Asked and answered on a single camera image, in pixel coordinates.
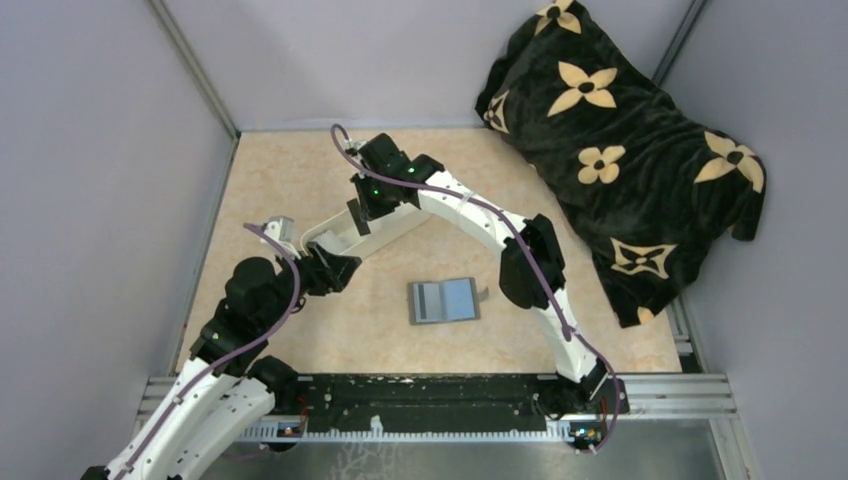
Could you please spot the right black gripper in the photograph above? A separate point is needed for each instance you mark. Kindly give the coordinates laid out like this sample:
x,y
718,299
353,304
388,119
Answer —
x,y
368,209

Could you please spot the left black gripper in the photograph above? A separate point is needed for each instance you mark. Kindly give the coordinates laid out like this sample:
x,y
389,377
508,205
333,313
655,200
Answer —
x,y
327,271

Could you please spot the white plastic tray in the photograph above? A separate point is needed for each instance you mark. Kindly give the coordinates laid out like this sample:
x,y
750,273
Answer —
x,y
348,235

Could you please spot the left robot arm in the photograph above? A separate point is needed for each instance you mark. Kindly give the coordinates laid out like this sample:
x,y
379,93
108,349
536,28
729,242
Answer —
x,y
227,384

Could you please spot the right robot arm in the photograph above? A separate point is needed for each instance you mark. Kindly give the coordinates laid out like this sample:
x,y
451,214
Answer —
x,y
531,263

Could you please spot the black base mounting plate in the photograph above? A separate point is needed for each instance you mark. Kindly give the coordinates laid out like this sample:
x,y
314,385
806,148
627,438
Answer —
x,y
436,404

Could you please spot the black floral blanket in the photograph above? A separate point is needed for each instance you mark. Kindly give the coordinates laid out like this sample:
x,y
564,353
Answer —
x,y
647,189

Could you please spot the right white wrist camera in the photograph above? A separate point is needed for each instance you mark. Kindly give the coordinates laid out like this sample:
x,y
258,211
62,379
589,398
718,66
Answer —
x,y
352,147

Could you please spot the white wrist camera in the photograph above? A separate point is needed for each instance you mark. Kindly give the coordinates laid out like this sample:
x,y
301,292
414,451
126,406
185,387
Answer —
x,y
352,147
280,229

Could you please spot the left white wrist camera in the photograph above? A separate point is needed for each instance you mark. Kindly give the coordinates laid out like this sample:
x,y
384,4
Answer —
x,y
280,229

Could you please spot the aluminium frame rail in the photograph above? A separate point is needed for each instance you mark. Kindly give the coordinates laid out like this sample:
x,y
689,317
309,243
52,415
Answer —
x,y
650,396

